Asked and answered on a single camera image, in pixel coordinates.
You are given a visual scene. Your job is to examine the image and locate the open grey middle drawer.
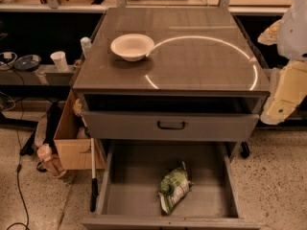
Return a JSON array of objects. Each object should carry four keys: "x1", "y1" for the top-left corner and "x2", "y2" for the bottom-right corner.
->
[{"x1": 83, "y1": 141, "x2": 260, "y2": 230}]

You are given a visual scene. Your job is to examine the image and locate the white bottle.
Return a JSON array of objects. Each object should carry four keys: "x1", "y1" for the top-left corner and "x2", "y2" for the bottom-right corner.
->
[{"x1": 81, "y1": 36, "x2": 92, "y2": 57}]

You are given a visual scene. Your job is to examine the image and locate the black drawer handle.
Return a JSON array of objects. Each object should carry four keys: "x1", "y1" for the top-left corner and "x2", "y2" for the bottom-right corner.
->
[{"x1": 156, "y1": 121, "x2": 185, "y2": 130}]

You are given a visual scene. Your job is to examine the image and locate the white paper bowl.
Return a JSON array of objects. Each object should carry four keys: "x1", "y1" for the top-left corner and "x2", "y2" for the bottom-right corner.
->
[{"x1": 110, "y1": 34, "x2": 154, "y2": 62}]

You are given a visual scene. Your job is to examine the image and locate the black floor cable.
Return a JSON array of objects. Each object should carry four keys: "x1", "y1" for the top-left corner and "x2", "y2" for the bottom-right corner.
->
[{"x1": 5, "y1": 134, "x2": 31, "y2": 230}]

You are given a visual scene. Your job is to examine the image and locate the grey top drawer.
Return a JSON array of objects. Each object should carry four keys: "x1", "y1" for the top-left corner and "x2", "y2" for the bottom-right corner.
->
[{"x1": 84, "y1": 111, "x2": 259, "y2": 142}]

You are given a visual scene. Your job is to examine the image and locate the bowl with black cable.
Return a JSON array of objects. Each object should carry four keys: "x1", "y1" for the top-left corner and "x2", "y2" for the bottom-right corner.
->
[{"x1": 0, "y1": 52, "x2": 17, "y2": 71}]

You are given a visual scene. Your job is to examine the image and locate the green jalapeno chip bag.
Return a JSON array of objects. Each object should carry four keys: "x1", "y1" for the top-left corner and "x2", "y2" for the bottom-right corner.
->
[{"x1": 158, "y1": 162, "x2": 194, "y2": 215}]

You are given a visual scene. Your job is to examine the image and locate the cardboard box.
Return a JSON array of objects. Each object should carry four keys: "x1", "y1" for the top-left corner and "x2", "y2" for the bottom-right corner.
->
[{"x1": 54, "y1": 90, "x2": 92, "y2": 170}]

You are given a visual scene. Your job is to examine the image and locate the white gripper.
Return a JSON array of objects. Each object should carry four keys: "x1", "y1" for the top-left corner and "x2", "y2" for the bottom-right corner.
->
[{"x1": 257, "y1": 0, "x2": 307, "y2": 125}]

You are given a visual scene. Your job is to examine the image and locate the grey drawer cabinet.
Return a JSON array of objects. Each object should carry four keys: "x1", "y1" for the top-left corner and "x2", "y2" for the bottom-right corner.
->
[{"x1": 72, "y1": 6, "x2": 272, "y2": 160}]

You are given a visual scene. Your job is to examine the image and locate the white and black stick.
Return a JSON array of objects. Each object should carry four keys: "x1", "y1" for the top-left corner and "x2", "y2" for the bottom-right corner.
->
[{"x1": 90, "y1": 138, "x2": 98, "y2": 212}]

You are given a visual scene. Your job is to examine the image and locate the white paper cup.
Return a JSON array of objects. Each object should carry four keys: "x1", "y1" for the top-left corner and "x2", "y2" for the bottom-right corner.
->
[{"x1": 50, "y1": 51, "x2": 68, "y2": 72}]

